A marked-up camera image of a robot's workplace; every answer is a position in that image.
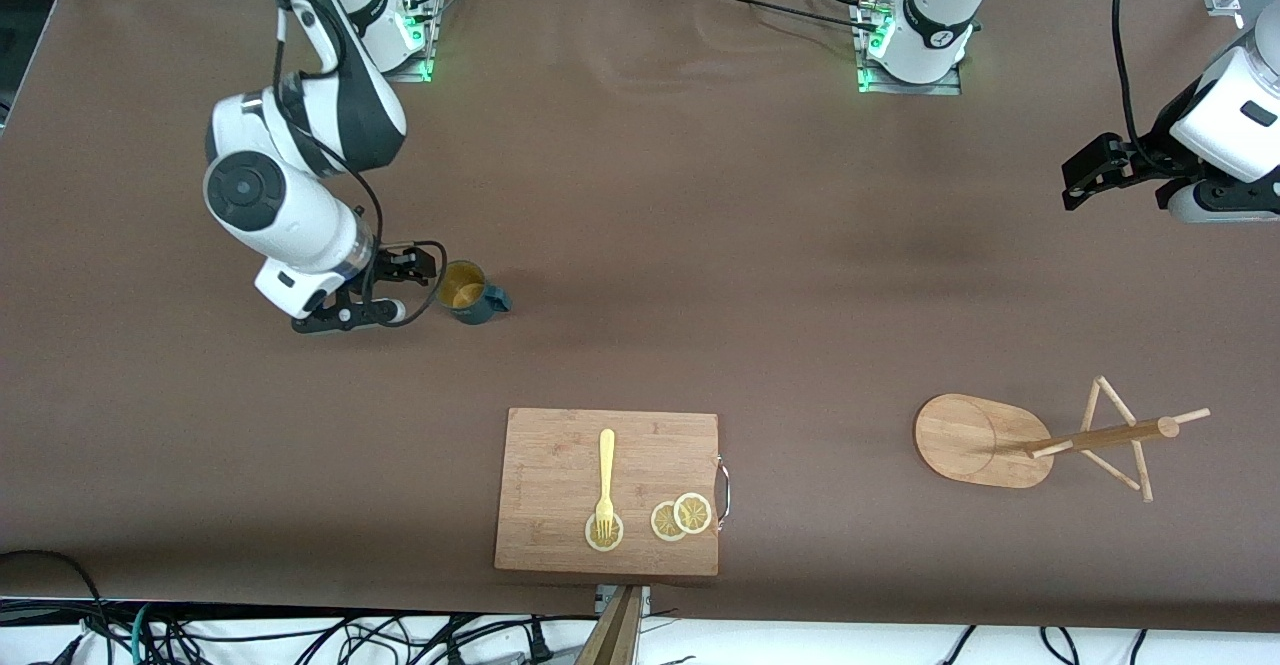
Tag teal cup with yellow inside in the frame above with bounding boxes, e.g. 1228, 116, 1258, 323
440, 260, 513, 326

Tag wooden cup rack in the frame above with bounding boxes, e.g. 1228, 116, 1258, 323
914, 376, 1212, 503

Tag table cover mat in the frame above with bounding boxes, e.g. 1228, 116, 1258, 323
0, 0, 1280, 634

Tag wooden cutting board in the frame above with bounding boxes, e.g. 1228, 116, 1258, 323
494, 407, 731, 578

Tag yellow plastic fork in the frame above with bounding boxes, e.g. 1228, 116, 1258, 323
595, 429, 617, 543

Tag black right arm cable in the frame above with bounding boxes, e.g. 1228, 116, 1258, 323
268, 0, 449, 318

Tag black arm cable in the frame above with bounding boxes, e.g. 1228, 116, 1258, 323
268, 0, 449, 318
1110, 0, 1166, 171

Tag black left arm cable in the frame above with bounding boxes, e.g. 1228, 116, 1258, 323
1110, 0, 1166, 171

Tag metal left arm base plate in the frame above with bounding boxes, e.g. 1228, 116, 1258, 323
855, 0, 963, 96

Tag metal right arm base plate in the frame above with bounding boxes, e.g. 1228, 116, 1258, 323
380, 0, 434, 83

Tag wooden post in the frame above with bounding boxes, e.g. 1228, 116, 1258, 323
575, 585, 646, 665

